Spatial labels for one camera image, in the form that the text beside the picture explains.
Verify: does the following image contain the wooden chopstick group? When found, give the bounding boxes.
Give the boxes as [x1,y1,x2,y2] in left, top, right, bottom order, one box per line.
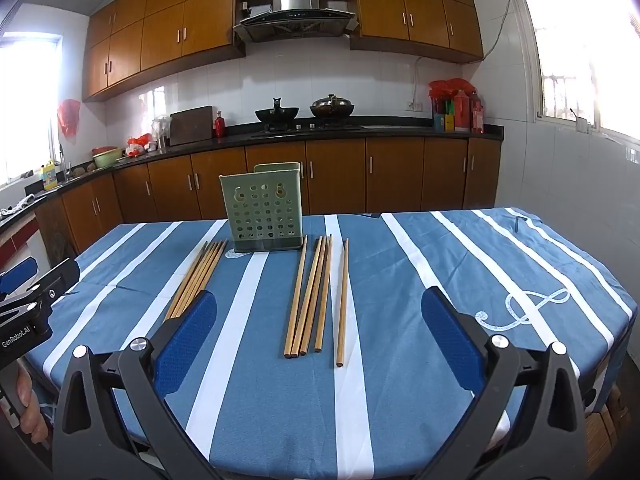
[314,235,333,353]
[171,242,219,320]
[168,242,214,321]
[300,236,326,356]
[176,240,225,319]
[283,235,307,359]
[164,240,208,322]
[180,240,227,313]
[292,236,323,358]

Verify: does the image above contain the person's left hand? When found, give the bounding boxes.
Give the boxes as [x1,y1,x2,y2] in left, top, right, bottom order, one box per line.
[15,365,49,444]

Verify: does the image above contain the black countertop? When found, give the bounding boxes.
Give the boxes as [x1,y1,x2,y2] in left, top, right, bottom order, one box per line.
[1,116,473,232]

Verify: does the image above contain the yellow detergent bottle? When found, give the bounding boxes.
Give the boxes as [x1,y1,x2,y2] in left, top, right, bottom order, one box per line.
[41,160,58,191]

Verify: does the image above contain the green plastic basin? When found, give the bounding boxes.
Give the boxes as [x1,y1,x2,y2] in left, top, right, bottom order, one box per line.
[92,146,124,168]

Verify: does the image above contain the red white bag on counter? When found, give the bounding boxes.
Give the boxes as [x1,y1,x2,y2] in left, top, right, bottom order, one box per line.
[125,133,157,157]

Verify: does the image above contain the dark cutting board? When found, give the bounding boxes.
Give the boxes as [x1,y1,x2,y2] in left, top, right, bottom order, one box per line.
[169,105,214,146]

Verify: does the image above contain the left window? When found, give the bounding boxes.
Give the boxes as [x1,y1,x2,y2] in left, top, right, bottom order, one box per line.
[1,32,62,185]

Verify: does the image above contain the window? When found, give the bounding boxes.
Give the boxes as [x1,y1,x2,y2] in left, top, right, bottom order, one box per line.
[520,0,639,141]
[1,32,62,185]

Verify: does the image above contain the blue white striped tablecloth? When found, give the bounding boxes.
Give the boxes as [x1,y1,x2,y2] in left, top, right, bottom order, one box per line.
[27,207,639,479]

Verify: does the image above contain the green perforated utensil holder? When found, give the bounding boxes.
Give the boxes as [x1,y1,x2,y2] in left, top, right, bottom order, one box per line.
[219,162,304,252]

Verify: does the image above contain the red sauce bottle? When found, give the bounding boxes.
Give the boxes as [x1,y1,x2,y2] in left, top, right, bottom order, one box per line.
[214,110,226,138]

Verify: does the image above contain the black wok left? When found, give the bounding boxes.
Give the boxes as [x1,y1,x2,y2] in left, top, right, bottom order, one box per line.
[255,98,299,128]

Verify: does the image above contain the upper wooden cabinets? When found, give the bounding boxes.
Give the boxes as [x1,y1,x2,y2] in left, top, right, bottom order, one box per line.
[82,0,484,101]

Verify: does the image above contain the wooden cabinets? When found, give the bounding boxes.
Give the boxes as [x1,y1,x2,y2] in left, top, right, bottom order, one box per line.
[34,135,504,261]
[82,0,484,101]

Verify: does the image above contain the lower wooden cabinets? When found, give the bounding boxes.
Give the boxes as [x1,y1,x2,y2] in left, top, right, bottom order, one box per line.
[34,135,504,261]

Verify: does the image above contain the red oil bottle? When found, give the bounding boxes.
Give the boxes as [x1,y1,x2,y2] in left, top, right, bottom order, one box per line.
[454,89,471,132]
[469,90,484,134]

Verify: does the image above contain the black wok with lid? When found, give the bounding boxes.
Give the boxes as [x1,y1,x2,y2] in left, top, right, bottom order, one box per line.
[309,93,355,122]

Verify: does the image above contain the red bag on right counter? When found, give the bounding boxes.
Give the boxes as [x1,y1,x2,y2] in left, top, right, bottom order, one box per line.
[428,78,476,114]

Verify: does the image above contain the steel range hood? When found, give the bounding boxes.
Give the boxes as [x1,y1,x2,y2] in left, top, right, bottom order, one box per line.
[233,0,359,44]

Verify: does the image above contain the right window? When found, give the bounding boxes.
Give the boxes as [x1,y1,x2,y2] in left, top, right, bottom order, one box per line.
[520,0,639,141]

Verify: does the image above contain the red plastic bag on wall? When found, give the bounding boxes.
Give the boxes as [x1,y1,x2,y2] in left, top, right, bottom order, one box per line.
[58,99,81,139]

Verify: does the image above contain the wall power socket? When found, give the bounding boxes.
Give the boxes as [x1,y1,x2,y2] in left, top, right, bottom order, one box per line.
[407,101,423,113]

